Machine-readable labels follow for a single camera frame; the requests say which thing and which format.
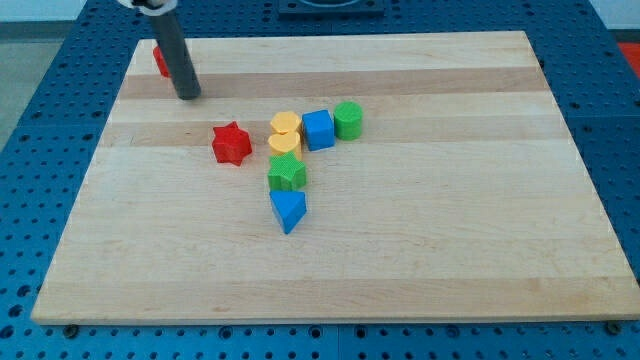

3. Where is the blue cube block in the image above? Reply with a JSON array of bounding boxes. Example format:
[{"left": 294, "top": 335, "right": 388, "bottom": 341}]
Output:
[{"left": 302, "top": 109, "right": 335, "bottom": 151}]

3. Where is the yellow hexagon block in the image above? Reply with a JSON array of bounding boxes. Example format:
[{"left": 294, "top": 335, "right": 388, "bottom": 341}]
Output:
[{"left": 270, "top": 111, "right": 302, "bottom": 134}]

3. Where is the green cylinder block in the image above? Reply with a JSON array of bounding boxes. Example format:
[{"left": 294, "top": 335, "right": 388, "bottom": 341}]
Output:
[{"left": 334, "top": 101, "right": 363, "bottom": 140}]

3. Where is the green star block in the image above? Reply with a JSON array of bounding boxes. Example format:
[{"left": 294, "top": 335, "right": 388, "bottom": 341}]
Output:
[{"left": 267, "top": 152, "right": 307, "bottom": 191}]

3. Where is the wooden board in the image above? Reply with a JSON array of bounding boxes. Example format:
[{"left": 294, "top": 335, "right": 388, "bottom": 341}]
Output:
[{"left": 32, "top": 31, "right": 639, "bottom": 325}]

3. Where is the red star block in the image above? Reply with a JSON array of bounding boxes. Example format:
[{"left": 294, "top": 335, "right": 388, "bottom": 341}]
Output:
[{"left": 211, "top": 121, "right": 252, "bottom": 166}]

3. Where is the white rod mount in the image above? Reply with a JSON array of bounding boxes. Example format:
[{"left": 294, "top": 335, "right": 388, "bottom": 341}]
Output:
[{"left": 117, "top": 0, "right": 177, "bottom": 11}]

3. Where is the red block behind rod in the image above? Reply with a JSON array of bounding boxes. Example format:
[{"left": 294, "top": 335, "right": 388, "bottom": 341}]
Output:
[{"left": 152, "top": 46, "right": 171, "bottom": 78}]

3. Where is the yellow heart block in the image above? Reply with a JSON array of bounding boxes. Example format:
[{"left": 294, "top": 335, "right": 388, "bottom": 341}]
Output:
[{"left": 268, "top": 131, "right": 302, "bottom": 160}]

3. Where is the dark blue base plate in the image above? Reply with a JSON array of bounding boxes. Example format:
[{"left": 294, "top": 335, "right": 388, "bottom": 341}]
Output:
[{"left": 276, "top": 0, "right": 386, "bottom": 18}]

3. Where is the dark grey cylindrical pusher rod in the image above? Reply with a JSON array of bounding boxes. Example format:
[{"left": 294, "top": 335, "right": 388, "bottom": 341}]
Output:
[{"left": 145, "top": 4, "right": 201, "bottom": 100}]

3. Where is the blue triangle block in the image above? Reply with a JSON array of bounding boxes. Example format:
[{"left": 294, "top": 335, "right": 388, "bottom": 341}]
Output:
[{"left": 269, "top": 190, "right": 307, "bottom": 234}]

